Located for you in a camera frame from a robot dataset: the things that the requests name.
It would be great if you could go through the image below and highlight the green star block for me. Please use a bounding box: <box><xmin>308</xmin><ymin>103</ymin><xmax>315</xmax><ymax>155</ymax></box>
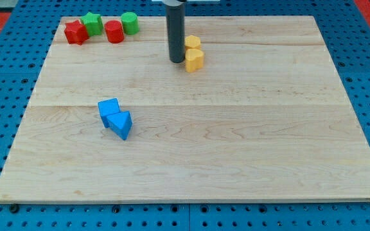
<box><xmin>80</xmin><ymin>12</ymin><xmax>103</xmax><ymax>37</ymax></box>

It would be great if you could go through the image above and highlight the red star block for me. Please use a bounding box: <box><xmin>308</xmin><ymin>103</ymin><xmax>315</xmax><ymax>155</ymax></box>
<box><xmin>64</xmin><ymin>20</ymin><xmax>89</xmax><ymax>45</ymax></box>

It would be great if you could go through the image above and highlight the yellow heart block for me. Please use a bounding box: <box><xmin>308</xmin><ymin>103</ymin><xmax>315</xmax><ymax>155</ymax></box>
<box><xmin>185</xmin><ymin>49</ymin><xmax>204</xmax><ymax>73</ymax></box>

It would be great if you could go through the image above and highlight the blue triangle block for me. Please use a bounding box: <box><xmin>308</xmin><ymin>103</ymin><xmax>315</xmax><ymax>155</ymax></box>
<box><xmin>106</xmin><ymin>111</ymin><xmax>132</xmax><ymax>140</ymax></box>

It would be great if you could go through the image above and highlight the yellow hexagon block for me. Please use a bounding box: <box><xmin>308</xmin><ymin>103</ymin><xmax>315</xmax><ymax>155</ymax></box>
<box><xmin>184</xmin><ymin>35</ymin><xmax>201</xmax><ymax>50</ymax></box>

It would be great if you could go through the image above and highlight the blue cube block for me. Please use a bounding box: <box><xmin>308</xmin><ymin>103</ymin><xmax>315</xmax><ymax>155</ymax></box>
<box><xmin>98</xmin><ymin>98</ymin><xmax>121</xmax><ymax>128</ymax></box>

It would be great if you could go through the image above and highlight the light wooden board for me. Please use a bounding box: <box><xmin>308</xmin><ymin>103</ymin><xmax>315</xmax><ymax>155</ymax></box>
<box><xmin>0</xmin><ymin>16</ymin><xmax>370</xmax><ymax>204</ymax></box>

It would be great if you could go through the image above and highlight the red cylinder block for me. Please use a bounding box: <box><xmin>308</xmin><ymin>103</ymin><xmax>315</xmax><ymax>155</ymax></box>
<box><xmin>105</xmin><ymin>20</ymin><xmax>125</xmax><ymax>44</ymax></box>

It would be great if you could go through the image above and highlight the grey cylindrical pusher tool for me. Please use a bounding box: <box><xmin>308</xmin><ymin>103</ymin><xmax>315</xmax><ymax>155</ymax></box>
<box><xmin>163</xmin><ymin>0</ymin><xmax>185</xmax><ymax>63</ymax></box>

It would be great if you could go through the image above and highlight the green cylinder block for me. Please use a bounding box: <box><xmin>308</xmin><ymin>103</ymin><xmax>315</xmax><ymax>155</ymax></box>
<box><xmin>120</xmin><ymin>12</ymin><xmax>139</xmax><ymax>35</ymax></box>

